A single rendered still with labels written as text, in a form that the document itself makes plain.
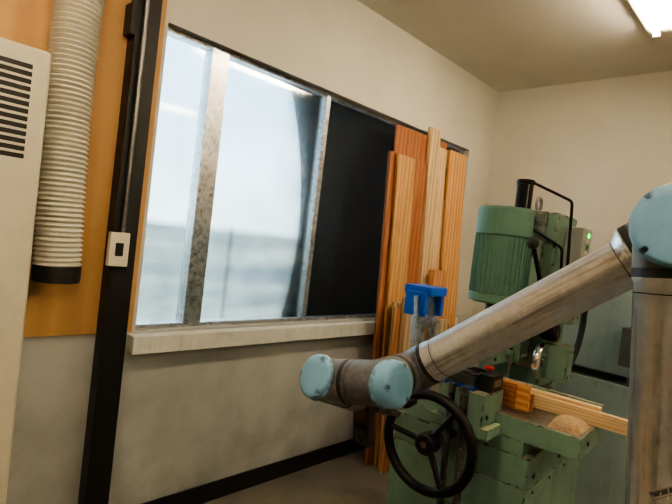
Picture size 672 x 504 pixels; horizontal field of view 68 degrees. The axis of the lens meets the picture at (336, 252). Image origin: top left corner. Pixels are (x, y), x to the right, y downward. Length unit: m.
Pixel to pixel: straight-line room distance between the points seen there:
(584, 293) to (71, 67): 1.67
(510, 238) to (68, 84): 1.52
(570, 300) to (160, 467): 2.03
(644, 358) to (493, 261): 0.89
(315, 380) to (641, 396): 0.56
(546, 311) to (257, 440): 2.11
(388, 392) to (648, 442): 0.41
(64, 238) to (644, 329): 1.69
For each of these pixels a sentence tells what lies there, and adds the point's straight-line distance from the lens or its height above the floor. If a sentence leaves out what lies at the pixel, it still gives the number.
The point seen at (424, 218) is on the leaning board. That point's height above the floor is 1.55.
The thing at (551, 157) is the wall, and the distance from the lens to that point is 4.19.
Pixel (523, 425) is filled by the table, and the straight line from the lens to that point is 1.57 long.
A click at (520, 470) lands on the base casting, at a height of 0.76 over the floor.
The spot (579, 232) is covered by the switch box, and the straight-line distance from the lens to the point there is 1.93.
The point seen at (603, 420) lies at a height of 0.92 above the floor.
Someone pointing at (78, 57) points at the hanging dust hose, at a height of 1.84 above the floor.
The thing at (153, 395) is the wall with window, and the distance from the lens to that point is 2.41.
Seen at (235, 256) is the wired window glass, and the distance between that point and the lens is 2.56.
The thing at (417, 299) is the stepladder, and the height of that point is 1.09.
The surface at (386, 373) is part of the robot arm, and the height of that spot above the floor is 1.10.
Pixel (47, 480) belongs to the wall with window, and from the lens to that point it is 2.37.
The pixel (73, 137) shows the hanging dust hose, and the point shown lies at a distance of 1.94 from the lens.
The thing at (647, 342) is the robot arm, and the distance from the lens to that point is 0.81.
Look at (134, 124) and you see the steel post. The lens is 2.12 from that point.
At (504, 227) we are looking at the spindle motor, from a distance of 1.64.
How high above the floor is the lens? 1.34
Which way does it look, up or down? 1 degrees down
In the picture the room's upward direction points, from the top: 7 degrees clockwise
